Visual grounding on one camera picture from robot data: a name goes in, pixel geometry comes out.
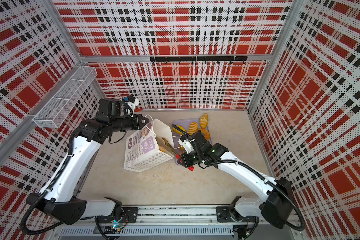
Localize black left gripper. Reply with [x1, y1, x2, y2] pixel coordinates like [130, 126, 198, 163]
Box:
[111, 114, 150, 133]

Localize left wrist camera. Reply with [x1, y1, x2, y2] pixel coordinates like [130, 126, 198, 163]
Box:
[123, 96, 139, 117]

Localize black wall hook rail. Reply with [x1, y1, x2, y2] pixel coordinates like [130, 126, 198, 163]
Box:
[150, 56, 248, 64]

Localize small croissant bread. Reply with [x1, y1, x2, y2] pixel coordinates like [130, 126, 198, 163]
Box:
[199, 113, 209, 129]

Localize yellow sweet potato bread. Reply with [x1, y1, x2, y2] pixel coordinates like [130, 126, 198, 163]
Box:
[172, 125, 186, 135]

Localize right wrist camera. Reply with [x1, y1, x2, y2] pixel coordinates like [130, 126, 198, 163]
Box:
[178, 138, 195, 154]

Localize lilac plastic tray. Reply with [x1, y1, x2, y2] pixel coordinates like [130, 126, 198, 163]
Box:
[171, 119, 212, 168]

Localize glazed ring donut bread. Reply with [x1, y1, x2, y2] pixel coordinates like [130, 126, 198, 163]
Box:
[199, 129, 210, 141]

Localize striped oval bread roll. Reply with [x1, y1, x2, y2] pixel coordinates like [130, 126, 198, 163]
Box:
[187, 122, 199, 136]

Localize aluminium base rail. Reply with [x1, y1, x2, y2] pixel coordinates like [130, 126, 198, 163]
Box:
[52, 205, 301, 238]

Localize white wire mesh basket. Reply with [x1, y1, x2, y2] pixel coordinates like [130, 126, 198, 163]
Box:
[33, 66, 97, 129]

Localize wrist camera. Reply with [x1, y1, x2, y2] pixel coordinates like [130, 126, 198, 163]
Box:
[123, 96, 139, 117]
[178, 138, 195, 154]

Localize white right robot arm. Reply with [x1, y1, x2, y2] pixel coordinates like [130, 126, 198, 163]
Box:
[172, 125, 306, 231]

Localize red handled metal tongs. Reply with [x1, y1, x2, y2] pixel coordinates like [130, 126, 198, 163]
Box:
[156, 137, 180, 166]

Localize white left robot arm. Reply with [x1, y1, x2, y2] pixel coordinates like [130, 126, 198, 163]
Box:
[20, 96, 149, 235]

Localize white printed paper bag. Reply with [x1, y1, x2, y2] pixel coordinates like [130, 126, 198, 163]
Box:
[124, 116, 174, 173]

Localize sugar dusted orange bread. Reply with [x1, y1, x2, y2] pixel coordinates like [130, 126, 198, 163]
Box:
[162, 138, 175, 151]

